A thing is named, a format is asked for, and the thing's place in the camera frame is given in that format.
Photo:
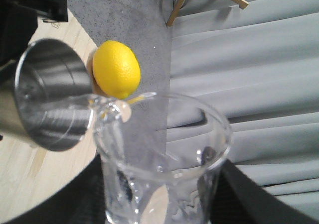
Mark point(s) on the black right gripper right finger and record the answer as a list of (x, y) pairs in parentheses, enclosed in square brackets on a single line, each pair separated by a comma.
[(239, 200)]

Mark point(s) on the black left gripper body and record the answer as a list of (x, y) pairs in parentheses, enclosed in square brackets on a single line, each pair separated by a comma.
[(19, 21)]

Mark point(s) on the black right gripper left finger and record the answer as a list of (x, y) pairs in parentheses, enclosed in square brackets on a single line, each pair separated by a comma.
[(81, 201)]

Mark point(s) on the steel double jigger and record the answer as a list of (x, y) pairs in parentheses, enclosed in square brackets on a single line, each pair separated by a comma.
[(34, 93)]

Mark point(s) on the small glass beaker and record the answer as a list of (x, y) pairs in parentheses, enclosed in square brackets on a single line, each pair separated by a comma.
[(161, 157)]

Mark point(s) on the wooden cutting board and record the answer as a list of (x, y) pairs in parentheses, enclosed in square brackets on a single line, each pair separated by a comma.
[(30, 175)]

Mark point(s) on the yellow lemon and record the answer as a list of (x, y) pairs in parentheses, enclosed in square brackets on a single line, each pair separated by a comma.
[(116, 69)]

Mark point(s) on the grey curtain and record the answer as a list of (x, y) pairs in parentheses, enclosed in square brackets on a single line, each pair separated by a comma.
[(259, 66)]

